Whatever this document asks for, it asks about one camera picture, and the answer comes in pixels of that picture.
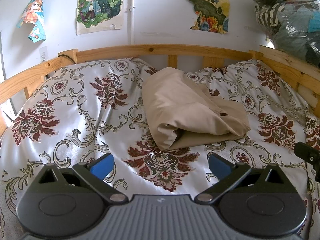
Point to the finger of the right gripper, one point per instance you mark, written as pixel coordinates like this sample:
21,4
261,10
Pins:
307,153

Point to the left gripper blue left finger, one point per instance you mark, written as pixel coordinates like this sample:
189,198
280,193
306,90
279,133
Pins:
92,175

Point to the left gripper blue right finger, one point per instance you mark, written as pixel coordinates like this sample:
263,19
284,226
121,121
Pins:
230,176

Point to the beige hooded jacket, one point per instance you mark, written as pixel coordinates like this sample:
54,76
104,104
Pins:
181,113

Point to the plastic bag of clothes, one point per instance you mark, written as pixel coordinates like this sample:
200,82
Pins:
292,26

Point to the white floral bed quilt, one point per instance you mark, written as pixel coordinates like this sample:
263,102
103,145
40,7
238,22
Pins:
87,110

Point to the wooden bed frame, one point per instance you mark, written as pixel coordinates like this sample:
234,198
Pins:
300,75

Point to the anime girl wall poster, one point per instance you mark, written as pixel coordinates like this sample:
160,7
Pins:
34,14

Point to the anime boy wall poster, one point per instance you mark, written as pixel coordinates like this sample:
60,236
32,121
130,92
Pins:
99,15

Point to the white wall pipe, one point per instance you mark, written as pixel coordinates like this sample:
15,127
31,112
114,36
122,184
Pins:
130,21

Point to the landscape wall poster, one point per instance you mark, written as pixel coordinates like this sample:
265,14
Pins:
212,15

